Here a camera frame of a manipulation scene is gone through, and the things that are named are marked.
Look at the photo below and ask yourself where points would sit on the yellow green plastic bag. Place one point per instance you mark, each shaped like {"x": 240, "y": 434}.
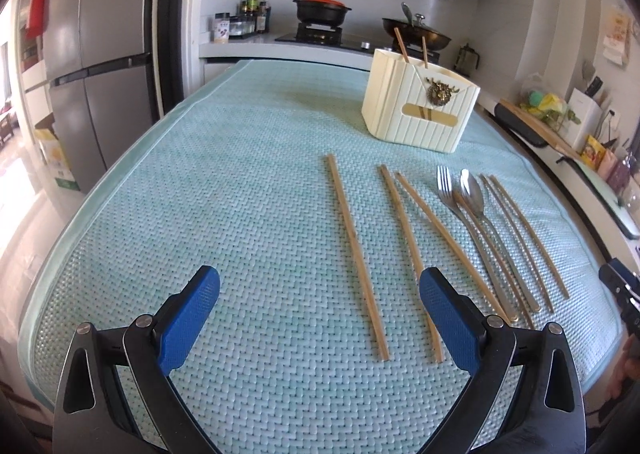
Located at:
{"x": 547, "y": 104}

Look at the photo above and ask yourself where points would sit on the dark sauce bottle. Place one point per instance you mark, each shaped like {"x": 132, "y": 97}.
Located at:
{"x": 264, "y": 17}

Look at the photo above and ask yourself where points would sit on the pink packet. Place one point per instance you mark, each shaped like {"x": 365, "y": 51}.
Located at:
{"x": 611, "y": 165}

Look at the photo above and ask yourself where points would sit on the purple packet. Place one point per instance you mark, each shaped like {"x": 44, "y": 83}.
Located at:
{"x": 625, "y": 179}

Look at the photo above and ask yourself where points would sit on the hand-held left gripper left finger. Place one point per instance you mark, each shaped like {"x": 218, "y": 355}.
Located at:
{"x": 187, "y": 319}

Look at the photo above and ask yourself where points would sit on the dark wok with lid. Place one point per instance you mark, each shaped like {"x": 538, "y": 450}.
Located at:
{"x": 420, "y": 37}

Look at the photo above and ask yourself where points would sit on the black gas stove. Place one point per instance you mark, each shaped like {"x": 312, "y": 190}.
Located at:
{"x": 320, "y": 37}

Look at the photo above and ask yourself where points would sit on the steel fork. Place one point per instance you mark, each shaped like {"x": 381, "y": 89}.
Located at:
{"x": 445, "y": 191}

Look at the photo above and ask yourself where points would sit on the row of clear spice jars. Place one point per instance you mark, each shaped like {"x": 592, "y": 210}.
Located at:
{"x": 242, "y": 28}

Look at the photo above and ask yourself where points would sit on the oil bottle with green label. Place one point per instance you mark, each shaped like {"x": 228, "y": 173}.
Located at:
{"x": 250, "y": 4}

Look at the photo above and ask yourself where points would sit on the steel spoon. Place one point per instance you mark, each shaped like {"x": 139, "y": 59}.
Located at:
{"x": 471, "y": 194}

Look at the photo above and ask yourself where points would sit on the black pot with red lid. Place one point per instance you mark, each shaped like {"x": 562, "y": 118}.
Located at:
{"x": 320, "y": 12}

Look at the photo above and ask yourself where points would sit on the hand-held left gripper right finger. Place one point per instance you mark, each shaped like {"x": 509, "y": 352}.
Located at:
{"x": 445, "y": 314}

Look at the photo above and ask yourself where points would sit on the teal woven table mat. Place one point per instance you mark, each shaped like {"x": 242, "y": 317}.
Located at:
{"x": 250, "y": 184}

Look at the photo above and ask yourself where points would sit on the wooden chopstick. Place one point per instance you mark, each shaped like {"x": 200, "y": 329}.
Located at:
{"x": 535, "y": 244}
{"x": 401, "y": 45}
{"x": 520, "y": 309}
{"x": 357, "y": 259}
{"x": 525, "y": 259}
{"x": 424, "y": 52}
{"x": 446, "y": 234}
{"x": 406, "y": 244}

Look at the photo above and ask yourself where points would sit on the wall poster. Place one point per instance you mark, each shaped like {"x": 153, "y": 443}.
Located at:
{"x": 616, "y": 37}

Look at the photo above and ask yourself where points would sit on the white kitchen counter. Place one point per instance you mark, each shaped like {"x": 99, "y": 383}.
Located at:
{"x": 240, "y": 47}

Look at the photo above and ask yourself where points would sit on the yellow snack packet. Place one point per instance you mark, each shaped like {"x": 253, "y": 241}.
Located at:
{"x": 593, "y": 152}

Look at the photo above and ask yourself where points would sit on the wooden cutting board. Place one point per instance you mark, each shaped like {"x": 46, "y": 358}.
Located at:
{"x": 540, "y": 129}

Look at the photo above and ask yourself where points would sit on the red hanging pouch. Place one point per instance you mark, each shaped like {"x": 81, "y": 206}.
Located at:
{"x": 39, "y": 4}

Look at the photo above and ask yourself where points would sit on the glass jug with dark frame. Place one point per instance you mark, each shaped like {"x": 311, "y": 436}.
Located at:
{"x": 467, "y": 62}

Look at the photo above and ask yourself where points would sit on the cream ribbed utensil holder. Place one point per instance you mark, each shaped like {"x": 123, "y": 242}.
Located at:
{"x": 415, "y": 119}

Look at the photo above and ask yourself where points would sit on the grey refrigerator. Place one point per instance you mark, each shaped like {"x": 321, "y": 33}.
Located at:
{"x": 100, "y": 34}

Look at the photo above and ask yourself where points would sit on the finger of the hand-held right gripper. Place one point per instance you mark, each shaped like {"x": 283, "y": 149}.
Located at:
{"x": 622, "y": 284}

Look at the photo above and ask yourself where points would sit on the white green cardboard box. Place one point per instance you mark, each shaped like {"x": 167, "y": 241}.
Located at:
{"x": 57, "y": 159}

